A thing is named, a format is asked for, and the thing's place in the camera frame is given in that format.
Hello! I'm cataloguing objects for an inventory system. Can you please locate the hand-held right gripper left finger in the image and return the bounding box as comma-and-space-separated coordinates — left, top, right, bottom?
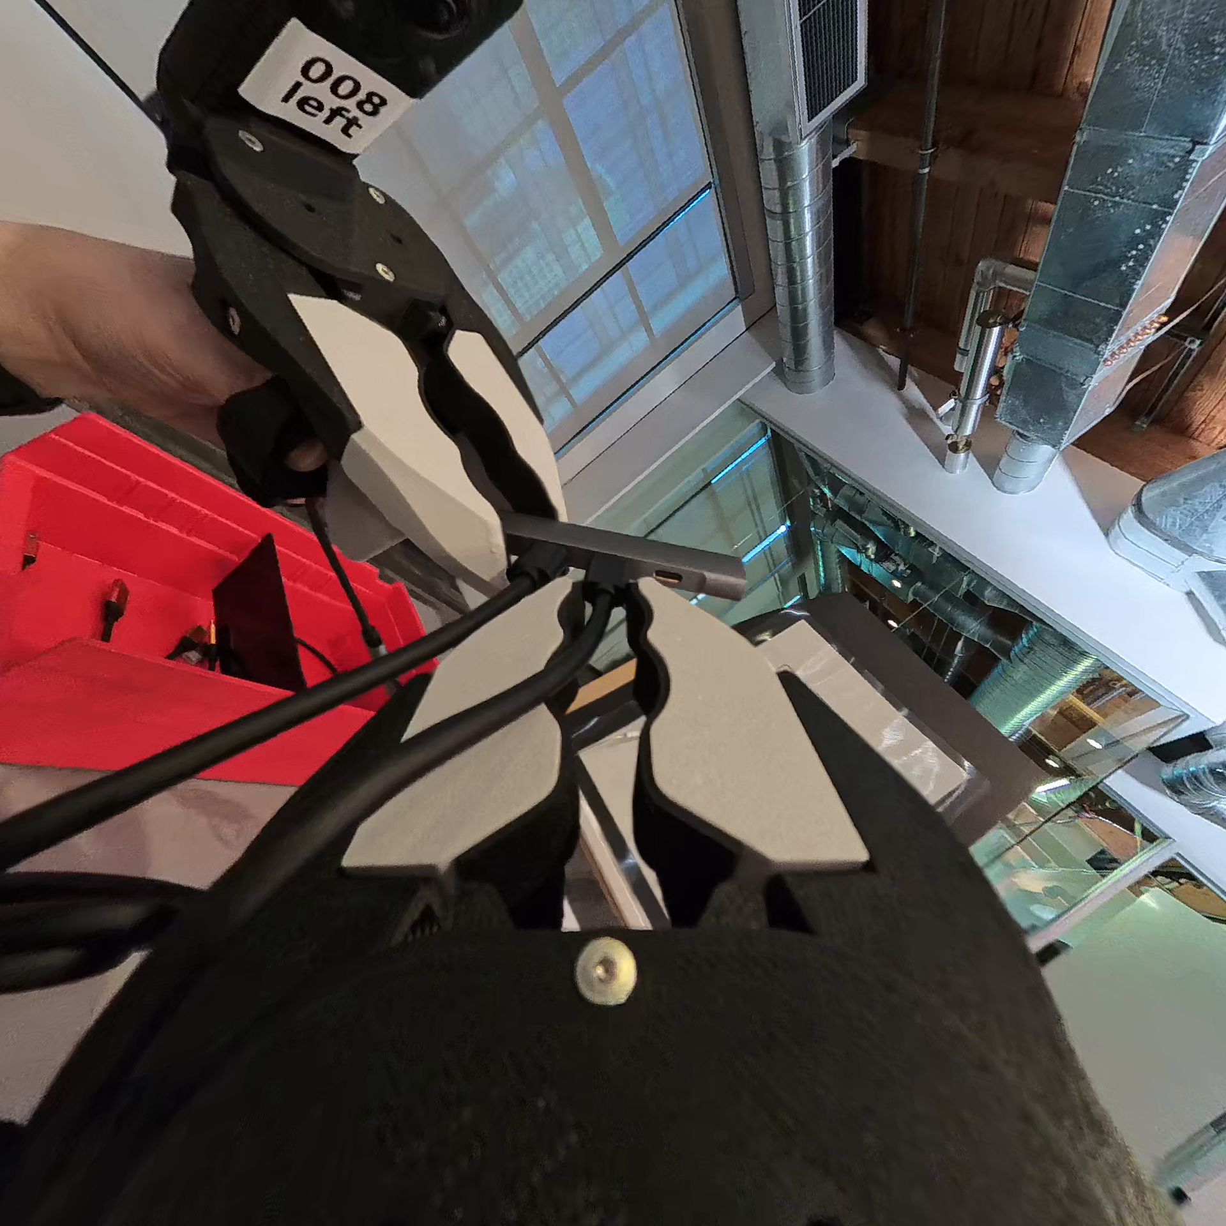
340, 575, 584, 928

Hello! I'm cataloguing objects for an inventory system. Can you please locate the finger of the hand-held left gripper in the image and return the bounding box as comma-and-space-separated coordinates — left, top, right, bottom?
422, 307, 567, 537
287, 292, 513, 588

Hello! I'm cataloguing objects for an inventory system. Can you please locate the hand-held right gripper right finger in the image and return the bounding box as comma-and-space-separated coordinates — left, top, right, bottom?
627, 580, 883, 928

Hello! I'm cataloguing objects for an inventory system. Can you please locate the black usb-c cable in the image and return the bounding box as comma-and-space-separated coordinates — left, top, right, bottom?
0, 565, 633, 1190

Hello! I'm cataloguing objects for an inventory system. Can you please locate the grey usb hub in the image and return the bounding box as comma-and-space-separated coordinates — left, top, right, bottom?
500, 515, 748, 603

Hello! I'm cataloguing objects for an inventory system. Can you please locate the black hub cable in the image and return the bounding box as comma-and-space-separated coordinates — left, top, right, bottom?
0, 550, 576, 869

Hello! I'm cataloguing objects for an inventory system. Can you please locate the person's left hand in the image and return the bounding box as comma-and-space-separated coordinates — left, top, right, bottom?
0, 221, 274, 418

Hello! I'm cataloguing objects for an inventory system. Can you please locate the dark framed white board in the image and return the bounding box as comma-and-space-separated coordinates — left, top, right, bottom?
737, 593, 1040, 844

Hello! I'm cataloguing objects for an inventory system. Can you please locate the black flat panel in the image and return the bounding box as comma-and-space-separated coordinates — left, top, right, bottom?
213, 534, 308, 693

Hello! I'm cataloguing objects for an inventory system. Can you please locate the large grid window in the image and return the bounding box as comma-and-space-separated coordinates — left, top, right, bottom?
382, 0, 748, 451

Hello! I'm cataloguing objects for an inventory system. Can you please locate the red plastic bin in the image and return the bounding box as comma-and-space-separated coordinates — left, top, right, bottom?
0, 412, 442, 782

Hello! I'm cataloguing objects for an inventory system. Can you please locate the chrome vertical pipe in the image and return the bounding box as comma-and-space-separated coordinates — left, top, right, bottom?
943, 258, 1036, 476

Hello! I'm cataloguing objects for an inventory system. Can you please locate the black ceiling pipe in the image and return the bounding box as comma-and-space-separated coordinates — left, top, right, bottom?
894, 0, 950, 388

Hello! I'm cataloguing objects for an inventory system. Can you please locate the white door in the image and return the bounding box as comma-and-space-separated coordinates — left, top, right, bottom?
1039, 882, 1226, 1198

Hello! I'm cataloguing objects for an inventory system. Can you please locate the metal air vent grille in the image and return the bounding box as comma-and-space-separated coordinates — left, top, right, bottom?
785, 0, 868, 136

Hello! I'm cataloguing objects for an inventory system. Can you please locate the thin black cable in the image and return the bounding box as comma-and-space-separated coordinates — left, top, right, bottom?
305, 498, 404, 686

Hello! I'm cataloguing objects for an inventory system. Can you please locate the thin black wire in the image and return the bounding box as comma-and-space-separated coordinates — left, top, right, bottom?
33, 0, 169, 126

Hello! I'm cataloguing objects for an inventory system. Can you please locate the round spiral metal duct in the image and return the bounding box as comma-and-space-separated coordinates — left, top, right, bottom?
760, 129, 839, 394

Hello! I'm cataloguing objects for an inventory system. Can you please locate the rectangular duct with round transition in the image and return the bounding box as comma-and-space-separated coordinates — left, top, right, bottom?
1106, 450, 1226, 644

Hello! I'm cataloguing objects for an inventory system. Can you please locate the rectangular metal duct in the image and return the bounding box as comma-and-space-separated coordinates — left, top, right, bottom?
991, 0, 1226, 495

